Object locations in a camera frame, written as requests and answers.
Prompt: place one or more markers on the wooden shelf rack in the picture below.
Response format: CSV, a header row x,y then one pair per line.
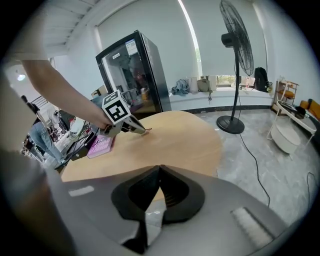
x,y
285,95

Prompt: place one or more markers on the cream bag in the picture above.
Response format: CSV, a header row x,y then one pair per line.
x,y
213,82

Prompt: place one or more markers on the orange cushion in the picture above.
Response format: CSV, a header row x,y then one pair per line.
x,y
313,108

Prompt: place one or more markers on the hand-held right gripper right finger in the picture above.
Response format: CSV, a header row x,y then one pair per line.
x,y
220,200

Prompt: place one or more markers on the black standing fan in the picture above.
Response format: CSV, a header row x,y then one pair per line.
x,y
230,123

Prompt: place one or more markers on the black backpack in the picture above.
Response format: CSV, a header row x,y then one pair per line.
x,y
260,80

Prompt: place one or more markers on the person's left forearm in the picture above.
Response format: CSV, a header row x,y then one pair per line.
x,y
62,87

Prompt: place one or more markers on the khaki bag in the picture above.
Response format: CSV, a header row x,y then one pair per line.
x,y
204,86

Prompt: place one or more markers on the wooden coffee table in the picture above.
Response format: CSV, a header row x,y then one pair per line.
x,y
175,145

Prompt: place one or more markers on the white cloth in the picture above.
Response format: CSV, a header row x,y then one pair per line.
x,y
77,126

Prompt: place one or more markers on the black flat box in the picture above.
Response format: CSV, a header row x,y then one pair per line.
x,y
78,150

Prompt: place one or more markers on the blue cloth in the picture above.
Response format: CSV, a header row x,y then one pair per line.
x,y
180,87

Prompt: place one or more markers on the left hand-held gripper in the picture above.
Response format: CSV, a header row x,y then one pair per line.
x,y
116,107

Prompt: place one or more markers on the pink book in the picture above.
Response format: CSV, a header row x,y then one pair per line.
x,y
101,147

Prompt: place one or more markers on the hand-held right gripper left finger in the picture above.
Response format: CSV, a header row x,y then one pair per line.
x,y
100,205

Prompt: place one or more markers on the black glass-door fridge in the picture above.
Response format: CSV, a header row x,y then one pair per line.
x,y
150,75

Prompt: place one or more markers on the black flat case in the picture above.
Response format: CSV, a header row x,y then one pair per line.
x,y
300,112

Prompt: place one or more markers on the white round side table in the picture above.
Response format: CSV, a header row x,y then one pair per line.
x,y
285,137

